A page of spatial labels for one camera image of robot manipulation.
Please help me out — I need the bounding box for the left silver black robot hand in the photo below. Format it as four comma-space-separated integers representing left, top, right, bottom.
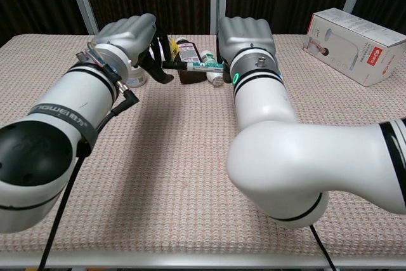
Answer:
91, 13, 175, 84

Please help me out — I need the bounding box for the white cardboard lamp box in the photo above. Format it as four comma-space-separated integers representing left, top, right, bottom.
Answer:
302, 7, 406, 87

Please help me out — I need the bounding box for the white bottle green label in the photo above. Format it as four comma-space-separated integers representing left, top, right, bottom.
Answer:
201, 50, 225, 87

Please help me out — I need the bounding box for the brown medicine bottle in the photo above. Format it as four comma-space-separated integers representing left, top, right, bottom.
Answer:
175, 37, 207, 85

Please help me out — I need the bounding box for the green white marker pen body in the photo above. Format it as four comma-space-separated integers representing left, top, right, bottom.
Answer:
186, 61, 225, 72

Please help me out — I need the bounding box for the pink woven tablecloth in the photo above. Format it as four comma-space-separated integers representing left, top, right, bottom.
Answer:
0, 33, 406, 256

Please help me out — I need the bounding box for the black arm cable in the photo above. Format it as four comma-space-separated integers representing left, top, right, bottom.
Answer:
37, 88, 141, 271
309, 223, 337, 271

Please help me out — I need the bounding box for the small white jar grey lid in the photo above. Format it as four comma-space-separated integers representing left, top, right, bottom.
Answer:
128, 66, 148, 88

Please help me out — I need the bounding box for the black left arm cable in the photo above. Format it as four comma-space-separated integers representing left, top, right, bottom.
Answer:
37, 88, 141, 271

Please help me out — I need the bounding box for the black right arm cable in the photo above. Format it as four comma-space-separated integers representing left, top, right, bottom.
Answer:
309, 223, 337, 271

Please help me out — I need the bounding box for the small black cap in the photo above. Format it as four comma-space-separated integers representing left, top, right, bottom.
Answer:
162, 60, 188, 70

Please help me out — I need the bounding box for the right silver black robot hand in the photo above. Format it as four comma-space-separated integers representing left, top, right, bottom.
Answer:
216, 16, 277, 83

